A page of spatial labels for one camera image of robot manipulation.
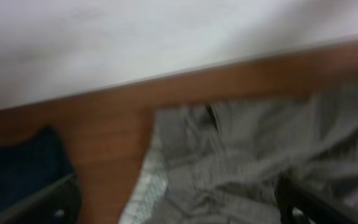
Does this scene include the grey cargo shorts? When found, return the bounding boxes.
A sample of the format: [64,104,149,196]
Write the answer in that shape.
[119,82,358,223]

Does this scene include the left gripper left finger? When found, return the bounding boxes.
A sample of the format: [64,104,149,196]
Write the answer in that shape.
[0,174,82,224]

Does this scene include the navy blue folded garment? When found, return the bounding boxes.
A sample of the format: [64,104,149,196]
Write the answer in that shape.
[0,127,75,212]

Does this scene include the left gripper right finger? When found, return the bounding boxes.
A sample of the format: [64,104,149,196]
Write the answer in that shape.
[275,175,358,224]

